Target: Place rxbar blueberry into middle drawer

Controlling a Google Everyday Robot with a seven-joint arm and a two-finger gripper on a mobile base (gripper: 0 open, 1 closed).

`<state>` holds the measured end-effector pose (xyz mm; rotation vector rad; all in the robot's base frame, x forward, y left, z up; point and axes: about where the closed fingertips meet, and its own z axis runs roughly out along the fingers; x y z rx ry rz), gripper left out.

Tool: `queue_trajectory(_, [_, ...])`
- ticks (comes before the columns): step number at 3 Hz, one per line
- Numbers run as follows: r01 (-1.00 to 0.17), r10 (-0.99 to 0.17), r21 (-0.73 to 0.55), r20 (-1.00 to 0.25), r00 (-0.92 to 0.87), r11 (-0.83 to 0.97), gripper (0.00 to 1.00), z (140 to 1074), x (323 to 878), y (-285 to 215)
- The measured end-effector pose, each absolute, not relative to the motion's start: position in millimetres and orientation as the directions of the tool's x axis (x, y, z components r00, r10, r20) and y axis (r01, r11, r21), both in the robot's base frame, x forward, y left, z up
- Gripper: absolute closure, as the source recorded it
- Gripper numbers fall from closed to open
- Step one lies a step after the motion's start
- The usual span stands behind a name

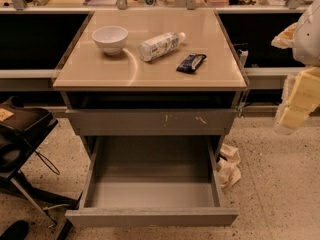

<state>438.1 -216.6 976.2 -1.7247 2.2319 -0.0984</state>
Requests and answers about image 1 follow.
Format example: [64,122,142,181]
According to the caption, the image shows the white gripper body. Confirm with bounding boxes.
[292,0,320,67]

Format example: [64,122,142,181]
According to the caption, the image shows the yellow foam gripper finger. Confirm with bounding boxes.
[274,67,320,135]
[271,23,297,49]

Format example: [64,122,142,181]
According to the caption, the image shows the dark blue rxbar wrapper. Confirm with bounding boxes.
[177,54,207,74]

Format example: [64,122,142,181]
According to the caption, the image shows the grey drawer cabinet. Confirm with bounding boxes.
[52,9,250,228]

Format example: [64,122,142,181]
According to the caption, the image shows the closed grey upper drawer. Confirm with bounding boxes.
[66,109,235,136]

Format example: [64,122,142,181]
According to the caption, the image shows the open grey middle drawer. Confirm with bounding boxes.
[66,136,238,227]

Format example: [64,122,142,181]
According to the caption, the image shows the small white bottle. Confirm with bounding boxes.
[237,43,249,66]

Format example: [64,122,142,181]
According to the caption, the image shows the crumpled white cloth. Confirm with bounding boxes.
[217,144,241,189]

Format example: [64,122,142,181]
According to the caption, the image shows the clear plastic water bottle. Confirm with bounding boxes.
[138,32,186,62]

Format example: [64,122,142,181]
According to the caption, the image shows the white ceramic bowl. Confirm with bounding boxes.
[92,26,128,55]

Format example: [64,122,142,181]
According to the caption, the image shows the black cart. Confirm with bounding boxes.
[0,97,77,224]

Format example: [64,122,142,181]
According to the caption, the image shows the black shoe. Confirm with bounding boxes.
[0,220,29,240]

